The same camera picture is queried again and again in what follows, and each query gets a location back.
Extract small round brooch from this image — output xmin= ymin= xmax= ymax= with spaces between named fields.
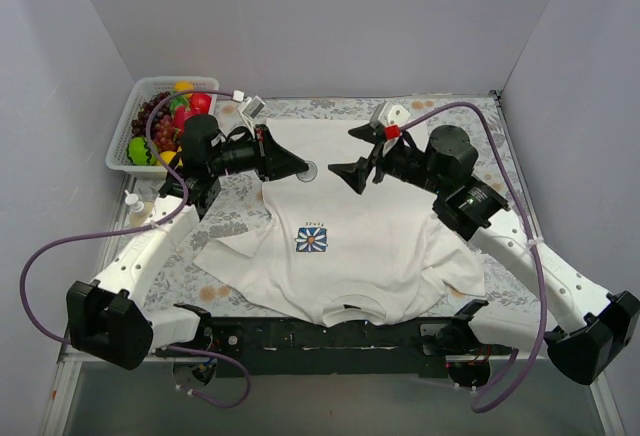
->
xmin=296 ymin=161 xmax=318 ymax=183

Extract white t-shirt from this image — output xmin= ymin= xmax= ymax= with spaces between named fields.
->
xmin=195 ymin=119 xmax=485 ymax=327

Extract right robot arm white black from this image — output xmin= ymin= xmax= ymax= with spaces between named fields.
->
xmin=328 ymin=124 xmax=639 ymax=385

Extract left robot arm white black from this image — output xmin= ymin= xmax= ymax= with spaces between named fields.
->
xmin=66 ymin=115 xmax=317 ymax=370

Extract floral patterned table mat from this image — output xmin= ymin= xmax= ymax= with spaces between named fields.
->
xmin=143 ymin=96 xmax=539 ymax=319

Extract red toy apple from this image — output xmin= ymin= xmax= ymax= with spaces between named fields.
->
xmin=189 ymin=92 xmax=212 ymax=113

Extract red toy dragon fruit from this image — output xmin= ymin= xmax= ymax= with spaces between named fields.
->
xmin=173 ymin=105 xmax=199 ymax=132

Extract yellow toy lemon bottom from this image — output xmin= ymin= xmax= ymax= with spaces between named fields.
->
xmin=155 ymin=151 xmax=182 ymax=167

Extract yellow toy lemon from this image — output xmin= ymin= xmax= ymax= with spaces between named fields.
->
xmin=155 ymin=151 xmax=182 ymax=167
xmin=173 ymin=81 xmax=195 ymax=92

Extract purple toy grapes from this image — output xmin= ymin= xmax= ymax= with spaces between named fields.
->
xmin=131 ymin=92 xmax=179 ymax=153

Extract yellow toy lemon top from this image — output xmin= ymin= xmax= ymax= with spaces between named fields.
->
xmin=173 ymin=81 xmax=195 ymax=92

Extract green toy watermelon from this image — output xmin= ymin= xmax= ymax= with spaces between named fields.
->
xmin=127 ymin=137 xmax=157 ymax=166

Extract white pump bottle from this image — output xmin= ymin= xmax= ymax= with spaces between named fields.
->
xmin=124 ymin=191 xmax=155 ymax=228

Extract white plastic basket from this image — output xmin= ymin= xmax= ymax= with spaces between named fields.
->
xmin=105 ymin=76 xmax=219 ymax=180

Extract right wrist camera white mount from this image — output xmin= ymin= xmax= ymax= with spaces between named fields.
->
xmin=369 ymin=102 xmax=410 ymax=151

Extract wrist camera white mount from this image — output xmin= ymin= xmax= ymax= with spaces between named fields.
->
xmin=369 ymin=102 xmax=410 ymax=151
xmin=232 ymin=90 xmax=265 ymax=131

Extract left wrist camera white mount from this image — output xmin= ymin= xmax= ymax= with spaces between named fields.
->
xmin=232 ymin=90 xmax=265 ymax=131

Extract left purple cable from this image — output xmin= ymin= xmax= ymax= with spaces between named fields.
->
xmin=19 ymin=89 xmax=251 ymax=408

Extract purple cable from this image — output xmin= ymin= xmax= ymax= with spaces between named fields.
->
xmin=397 ymin=101 xmax=547 ymax=414
xmin=19 ymin=89 xmax=251 ymax=408

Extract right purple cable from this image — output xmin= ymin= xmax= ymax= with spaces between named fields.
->
xmin=397 ymin=101 xmax=547 ymax=414

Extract aluminium frame rail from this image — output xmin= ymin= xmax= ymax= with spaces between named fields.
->
xmin=64 ymin=309 xmax=610 ymax=370

